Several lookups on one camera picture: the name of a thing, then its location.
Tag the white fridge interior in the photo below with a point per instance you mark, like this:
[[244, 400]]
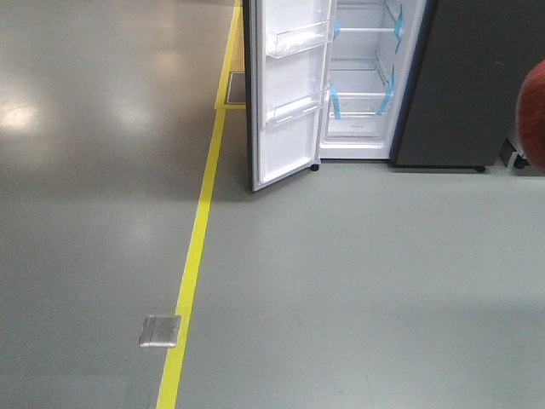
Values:
[[372, 54]]

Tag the clear door bin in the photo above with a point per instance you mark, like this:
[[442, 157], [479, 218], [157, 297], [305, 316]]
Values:
[[296, 109], [290, 42]]

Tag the clear middle door bin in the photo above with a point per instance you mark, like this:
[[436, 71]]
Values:
[[290, 42]]

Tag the metal floor socket plate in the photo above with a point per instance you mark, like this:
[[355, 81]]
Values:
[[160, 331]]

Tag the clear lower door bin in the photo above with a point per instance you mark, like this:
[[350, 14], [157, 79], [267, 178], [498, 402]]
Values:
[[296, 109]]

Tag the dark grey fridge right door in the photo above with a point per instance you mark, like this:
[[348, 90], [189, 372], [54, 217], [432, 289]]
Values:
[[470, 62]]

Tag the red apple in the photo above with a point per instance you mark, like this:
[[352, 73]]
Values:
[[530, 116]]

